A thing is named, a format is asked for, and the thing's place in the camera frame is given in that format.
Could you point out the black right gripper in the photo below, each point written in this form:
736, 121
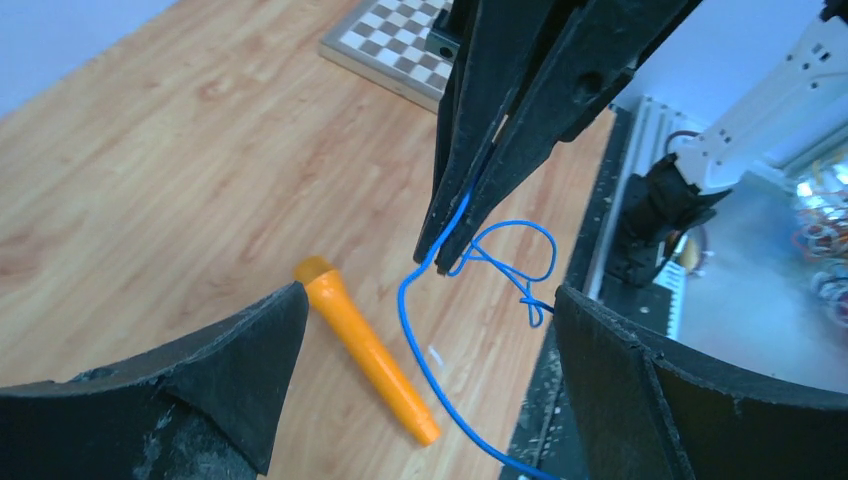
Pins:
526, 75

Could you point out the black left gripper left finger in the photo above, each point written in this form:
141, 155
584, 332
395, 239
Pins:
204, 406

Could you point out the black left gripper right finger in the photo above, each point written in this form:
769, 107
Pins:
649, 407

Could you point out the wooden chessboard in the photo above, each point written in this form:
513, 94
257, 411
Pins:
383, 41

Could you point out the orange toy microphone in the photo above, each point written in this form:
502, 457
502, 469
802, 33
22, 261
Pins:
328, 295

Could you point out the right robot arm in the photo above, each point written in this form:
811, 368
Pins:
687, 183

